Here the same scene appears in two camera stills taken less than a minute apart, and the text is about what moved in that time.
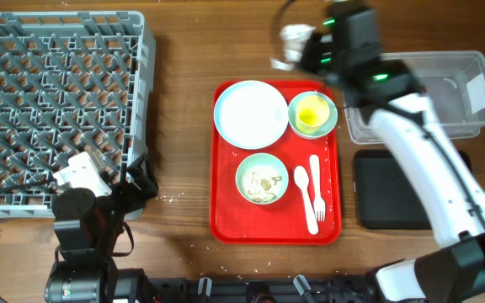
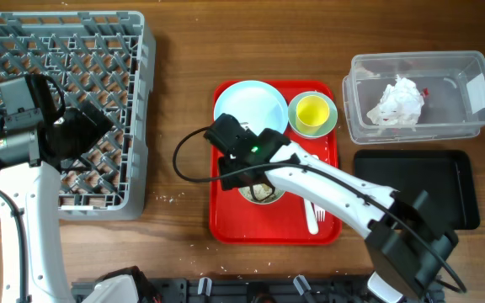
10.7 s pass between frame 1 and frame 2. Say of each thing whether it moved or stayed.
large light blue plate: stayed
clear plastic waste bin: stayed
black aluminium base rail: stayed
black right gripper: moved
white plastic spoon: stayed
